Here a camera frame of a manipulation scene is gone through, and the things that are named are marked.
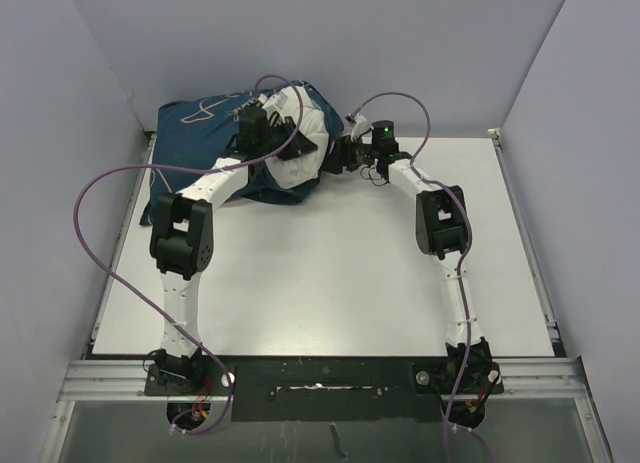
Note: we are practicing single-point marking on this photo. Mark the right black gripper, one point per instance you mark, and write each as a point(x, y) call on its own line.
point(341, 155)

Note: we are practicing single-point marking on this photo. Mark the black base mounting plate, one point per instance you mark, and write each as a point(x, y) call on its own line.
point(323, 389)

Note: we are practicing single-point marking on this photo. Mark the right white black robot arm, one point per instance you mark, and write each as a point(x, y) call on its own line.
point(442, 230)

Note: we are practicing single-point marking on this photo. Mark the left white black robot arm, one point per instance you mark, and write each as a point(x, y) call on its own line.
point(182, 240)

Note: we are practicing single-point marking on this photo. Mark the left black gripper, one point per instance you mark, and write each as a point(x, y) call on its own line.
point(298, 145)

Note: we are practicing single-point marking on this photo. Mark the white pillow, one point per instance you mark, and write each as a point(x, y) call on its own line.
point(301, 160)

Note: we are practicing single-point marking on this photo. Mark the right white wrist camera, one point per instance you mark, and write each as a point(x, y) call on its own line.
point(358, 125)

